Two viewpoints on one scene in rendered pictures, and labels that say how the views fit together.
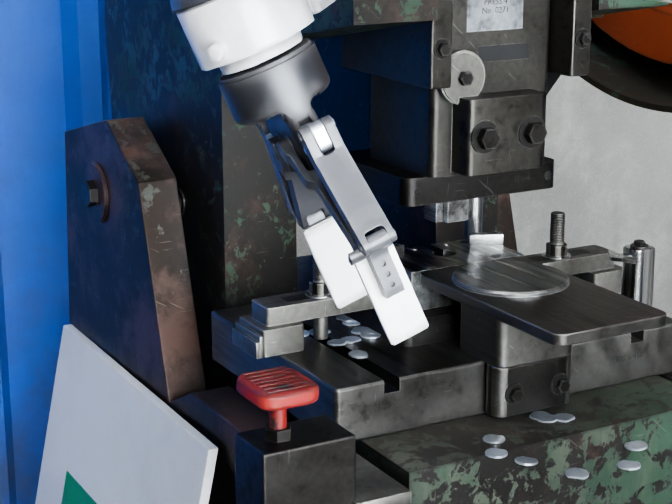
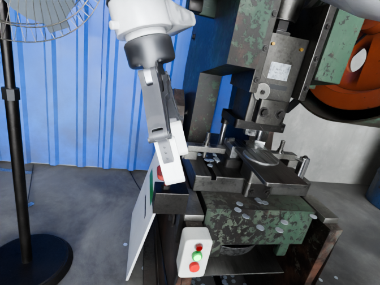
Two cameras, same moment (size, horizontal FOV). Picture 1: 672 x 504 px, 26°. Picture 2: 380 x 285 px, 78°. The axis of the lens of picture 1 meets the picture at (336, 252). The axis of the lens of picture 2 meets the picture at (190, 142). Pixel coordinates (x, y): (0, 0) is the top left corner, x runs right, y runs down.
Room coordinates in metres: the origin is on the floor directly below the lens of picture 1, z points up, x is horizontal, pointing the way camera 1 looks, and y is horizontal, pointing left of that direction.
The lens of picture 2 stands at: (0.69, -0.14, 1.07)
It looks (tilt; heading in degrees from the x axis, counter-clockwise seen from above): 20 degrees down; 15
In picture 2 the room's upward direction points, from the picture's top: 11 degrees clockwise
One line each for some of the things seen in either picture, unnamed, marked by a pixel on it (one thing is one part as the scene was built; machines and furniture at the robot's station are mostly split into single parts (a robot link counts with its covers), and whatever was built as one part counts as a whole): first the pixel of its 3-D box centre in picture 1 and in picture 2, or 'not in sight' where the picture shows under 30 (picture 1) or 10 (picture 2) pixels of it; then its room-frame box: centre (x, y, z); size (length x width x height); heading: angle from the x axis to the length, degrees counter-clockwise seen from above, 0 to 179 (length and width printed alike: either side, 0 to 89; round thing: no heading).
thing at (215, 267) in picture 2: not in sight; (219, 234); (1.60, -0.12, 0.31); 0.43 x 0.42 x 0.01; 119
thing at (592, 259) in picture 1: (562, 253); (281, 152); (1.68, -0.27, 0.76); 0.17 x 0.06 x 0.10; 119
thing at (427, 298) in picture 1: (446, 272); (245, 149); (1.59, -0.13, 0.76); 0.15 x 0.09 x 0.05; 119
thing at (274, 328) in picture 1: (313, 293); (204, 145); (1.51, 0.02, 0.76); 0.17 x 0.06 x 0.10; 119
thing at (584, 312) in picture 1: (535, 349); (262, 180); (1.44, -0.21, 0.72); 0.25 x 0.14 x 0.14; 29
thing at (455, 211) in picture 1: (450, 202); (250, 129); (1.58, -0.13, 0.84); 0.05 x 0.03 x 0.04; 119
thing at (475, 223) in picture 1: (473, 211); (259, 134); (1.69, -0.16, 0.81); 0.02 x 0.02 x 0.14
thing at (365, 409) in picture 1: (442, 340); (239, 166); (1.59, -0.12, 0.68); 0.45 x 0.30 x 0.06; 119
